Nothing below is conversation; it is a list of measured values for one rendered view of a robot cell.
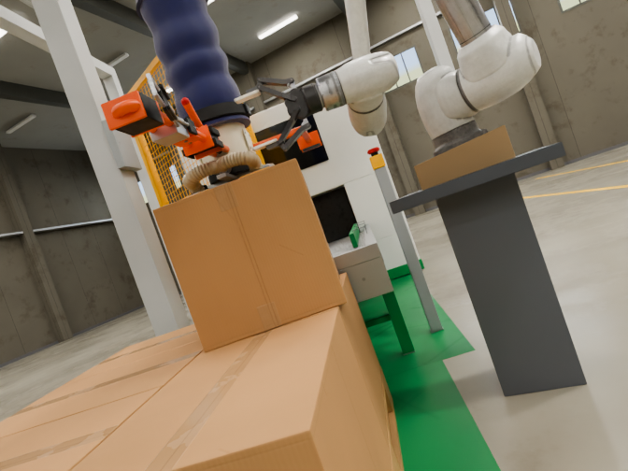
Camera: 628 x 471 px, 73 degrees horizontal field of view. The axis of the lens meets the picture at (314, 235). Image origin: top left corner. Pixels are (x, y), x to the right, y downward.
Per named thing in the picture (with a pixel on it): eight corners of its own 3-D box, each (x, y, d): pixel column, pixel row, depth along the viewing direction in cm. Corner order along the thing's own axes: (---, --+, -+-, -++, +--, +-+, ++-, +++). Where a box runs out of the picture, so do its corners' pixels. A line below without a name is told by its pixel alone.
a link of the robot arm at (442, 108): (442, 136, 158) (419, 82, 157) (488, 114, 145) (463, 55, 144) (423, 144, 146) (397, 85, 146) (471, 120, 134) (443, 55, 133)
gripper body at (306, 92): (312, 76, 107) (278, 90, 108) (323, 107, 107) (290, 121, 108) (315, 84, 114) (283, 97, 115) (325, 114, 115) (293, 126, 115)
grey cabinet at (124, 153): (135, 171, 271) (119, 127, 270) (143, 168, 270) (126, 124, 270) (118, 168, 251) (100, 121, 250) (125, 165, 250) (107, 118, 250)
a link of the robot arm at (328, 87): (345, 99, 106) (323, 108, 106) (346, 108, 115) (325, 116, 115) (333, 65, 105) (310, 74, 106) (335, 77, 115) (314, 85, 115)
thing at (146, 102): (133, 138, 85) (124, 114, 85) (165, 125, 84) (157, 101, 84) (109, 130, 77) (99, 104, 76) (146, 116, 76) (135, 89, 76)
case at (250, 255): (245, 306, 171) (211, 214, 170) (338, 274, 170) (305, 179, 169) (204, 353, 111) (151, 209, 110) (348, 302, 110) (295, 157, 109)
